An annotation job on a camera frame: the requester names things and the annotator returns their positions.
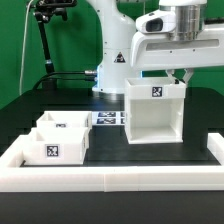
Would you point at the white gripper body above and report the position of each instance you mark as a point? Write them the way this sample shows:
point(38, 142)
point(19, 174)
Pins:
point(151, 52)

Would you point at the white drawer tray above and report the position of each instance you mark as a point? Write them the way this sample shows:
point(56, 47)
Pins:
point(56, 146)
point(65, 119)

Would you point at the white drawer cabinet box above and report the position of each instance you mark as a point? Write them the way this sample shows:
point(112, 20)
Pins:
point(154, 110)

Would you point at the white rear drawer tray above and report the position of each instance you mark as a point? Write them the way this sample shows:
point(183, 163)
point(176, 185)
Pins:
point(65, 119)

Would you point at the white U-shaped border frame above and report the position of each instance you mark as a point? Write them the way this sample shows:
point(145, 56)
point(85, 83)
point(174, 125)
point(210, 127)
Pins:
point(15, 178)

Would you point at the white marker tag plate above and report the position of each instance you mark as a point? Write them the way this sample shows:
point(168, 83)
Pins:
point(108, 118)

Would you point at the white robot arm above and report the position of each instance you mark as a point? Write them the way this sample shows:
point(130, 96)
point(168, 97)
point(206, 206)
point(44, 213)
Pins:
point(176, 36)

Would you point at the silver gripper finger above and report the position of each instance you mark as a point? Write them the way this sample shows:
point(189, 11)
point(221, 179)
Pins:
point(170, 74)
point(188, 74)

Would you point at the black camera stand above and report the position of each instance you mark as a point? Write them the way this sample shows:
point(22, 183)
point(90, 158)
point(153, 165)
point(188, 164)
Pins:
point(44, 11)

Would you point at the white front drawer tray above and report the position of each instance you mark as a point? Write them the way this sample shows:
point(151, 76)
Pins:
point(56, 146)

